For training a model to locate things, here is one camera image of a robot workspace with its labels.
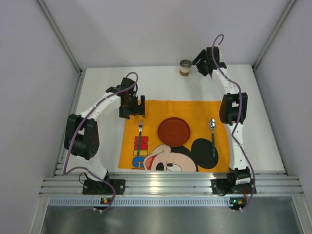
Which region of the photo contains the fork with green handle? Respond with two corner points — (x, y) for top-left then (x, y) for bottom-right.
(136, 120), (144, 156)

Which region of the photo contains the metal cup with brown band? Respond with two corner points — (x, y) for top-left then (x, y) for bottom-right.
(179, 59), (192, 77)

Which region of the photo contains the red round plate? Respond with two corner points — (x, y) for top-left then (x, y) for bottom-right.
(157, 117), (191, 147)

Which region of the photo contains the orange Mickey Mouse placemat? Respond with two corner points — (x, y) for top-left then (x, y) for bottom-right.
(118, 100), (230, 173)

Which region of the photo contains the spoon with teal handle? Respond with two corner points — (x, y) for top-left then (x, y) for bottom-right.
(208, 118), (216, 158)

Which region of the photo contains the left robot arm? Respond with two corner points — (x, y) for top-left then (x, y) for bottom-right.
(63, 76), (145, 189)

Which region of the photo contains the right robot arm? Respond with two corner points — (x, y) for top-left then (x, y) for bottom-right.
(192, 46), (256, 196)

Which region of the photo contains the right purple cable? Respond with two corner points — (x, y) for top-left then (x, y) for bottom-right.
(211, 34), (256, 213)

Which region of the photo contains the purple cable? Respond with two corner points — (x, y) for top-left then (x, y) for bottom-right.
(211, 34), (256, 213)
(62, 72), (140, 214)

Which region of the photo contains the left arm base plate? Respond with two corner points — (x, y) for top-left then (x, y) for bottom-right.
(82, 179), (125, 195)

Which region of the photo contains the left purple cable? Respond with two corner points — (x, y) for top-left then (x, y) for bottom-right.
(62, 72), (140, 214)

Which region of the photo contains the right aluminium frame post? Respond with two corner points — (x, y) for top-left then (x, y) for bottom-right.
(252, 0), (298, 72)

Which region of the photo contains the aluminium frame post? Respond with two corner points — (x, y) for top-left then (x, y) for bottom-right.
(252, 0), (298, 72)
(35, 0), (82, 74)

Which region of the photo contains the aluminium mounting rail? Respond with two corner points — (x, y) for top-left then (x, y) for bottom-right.
(39, 171), (304, 196)

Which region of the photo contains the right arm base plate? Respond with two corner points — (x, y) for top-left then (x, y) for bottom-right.
(211, 179), (257, 196)

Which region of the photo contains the slotted cable duct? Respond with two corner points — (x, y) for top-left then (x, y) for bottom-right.
(49, 196), (246, 207)

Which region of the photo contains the left aluminium frame post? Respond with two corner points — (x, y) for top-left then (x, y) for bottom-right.
(35, 0), (82, 74)

